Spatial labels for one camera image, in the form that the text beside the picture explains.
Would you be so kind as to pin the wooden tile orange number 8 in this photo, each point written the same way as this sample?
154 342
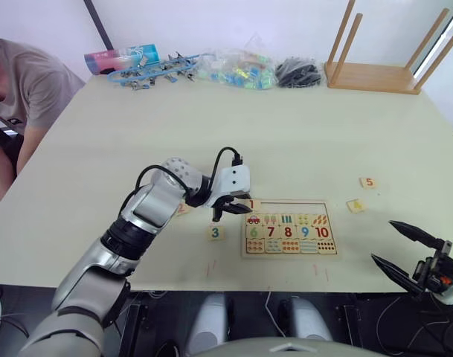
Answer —
288 232

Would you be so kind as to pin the orange items picture tile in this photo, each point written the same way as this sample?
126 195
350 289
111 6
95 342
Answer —
290 246

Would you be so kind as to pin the wooden number puzzle board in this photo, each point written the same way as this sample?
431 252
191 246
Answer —
293 208

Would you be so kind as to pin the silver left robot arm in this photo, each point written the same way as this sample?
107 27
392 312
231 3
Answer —
151 208

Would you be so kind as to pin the bag of black parts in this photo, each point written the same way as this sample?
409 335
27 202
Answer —
298 72

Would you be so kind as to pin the wooden tile red number 1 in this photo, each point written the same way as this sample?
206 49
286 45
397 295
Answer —
253 204

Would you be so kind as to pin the red items picture tile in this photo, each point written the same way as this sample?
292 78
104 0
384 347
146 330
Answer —
255 246

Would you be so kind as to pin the wooden tile red number 10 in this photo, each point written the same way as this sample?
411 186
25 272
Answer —
322 232

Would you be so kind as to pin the teal bars picture tile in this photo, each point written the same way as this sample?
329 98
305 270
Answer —
287 219

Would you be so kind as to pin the wooden tile orange number 5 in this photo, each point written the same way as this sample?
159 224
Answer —
368 183

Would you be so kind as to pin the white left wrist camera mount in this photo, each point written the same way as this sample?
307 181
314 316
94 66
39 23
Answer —
233 180

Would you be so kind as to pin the red car picture tile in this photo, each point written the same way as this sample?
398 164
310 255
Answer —
253 219

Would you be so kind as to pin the clear bag of colourful pieces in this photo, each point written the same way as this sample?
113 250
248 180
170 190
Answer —
237 70

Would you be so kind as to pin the ice creams picture tile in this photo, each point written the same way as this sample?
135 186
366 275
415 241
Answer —
270 219

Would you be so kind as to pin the grey robot torso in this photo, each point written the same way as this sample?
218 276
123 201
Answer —
285 347

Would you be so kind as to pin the pink and blue cylinder container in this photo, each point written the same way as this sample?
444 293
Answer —
118 57

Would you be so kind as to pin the wooden tile blue number 9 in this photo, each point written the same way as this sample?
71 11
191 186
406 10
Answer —
305 232

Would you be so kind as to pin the wooden tile green number 6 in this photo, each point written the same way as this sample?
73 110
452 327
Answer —
254 232

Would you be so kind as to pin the wooden tile green number 3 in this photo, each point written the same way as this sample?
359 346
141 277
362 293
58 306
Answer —
215 233

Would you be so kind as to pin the orange carrots picture tile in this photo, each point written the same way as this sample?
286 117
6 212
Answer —
319 219

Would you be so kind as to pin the yellow fruits picture tile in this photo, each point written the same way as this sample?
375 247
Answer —
303 219

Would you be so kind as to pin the person in grey t-shirt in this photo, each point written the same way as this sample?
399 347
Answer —
21 85

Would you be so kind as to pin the blue hanger with metal clips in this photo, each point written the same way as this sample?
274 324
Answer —
151 72

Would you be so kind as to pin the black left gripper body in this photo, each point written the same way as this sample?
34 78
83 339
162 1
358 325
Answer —
238 197

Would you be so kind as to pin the wooden tile red number 7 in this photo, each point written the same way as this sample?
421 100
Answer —
271 232

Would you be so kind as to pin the wooden tile orange number 2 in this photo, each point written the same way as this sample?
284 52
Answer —
183 210

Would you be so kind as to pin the wooden tile yellow number 4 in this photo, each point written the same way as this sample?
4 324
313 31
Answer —
356 206

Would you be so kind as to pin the upturned wooden stool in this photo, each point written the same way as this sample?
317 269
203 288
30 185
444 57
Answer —
371 76

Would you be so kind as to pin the silver rounded robot shell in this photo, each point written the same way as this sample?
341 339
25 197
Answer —
309 320
207 323

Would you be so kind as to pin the light blue items picture tile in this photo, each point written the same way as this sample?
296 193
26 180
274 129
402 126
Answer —
308 246

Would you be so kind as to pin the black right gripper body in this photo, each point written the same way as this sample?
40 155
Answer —
434 273

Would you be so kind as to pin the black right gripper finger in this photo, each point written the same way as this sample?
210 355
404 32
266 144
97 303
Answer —
416 234
397 271

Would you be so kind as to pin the black dots picture tile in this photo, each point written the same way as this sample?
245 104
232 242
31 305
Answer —
326 246

